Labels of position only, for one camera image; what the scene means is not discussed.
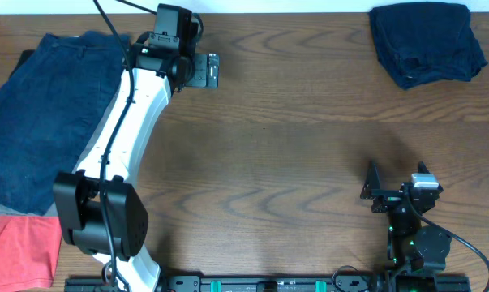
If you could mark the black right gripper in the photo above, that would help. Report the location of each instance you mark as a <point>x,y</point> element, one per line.
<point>388,199</point>

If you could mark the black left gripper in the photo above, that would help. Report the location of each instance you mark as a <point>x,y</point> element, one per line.
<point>208,70</point>

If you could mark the navy blue shorts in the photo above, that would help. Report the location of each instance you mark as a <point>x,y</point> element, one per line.
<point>423,42</point>

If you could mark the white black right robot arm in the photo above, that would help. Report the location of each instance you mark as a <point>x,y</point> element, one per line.
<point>418,252</point>

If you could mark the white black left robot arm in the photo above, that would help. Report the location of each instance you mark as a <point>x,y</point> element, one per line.
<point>97,204</point>

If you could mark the dark blue denim shorts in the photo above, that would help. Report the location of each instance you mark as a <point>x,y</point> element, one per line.
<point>49,108</point>

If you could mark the red cloth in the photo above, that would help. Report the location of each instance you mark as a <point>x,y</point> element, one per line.
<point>29,248</point>

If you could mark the black mounting rail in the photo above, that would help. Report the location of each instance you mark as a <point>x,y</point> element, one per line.
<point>341,283</point>

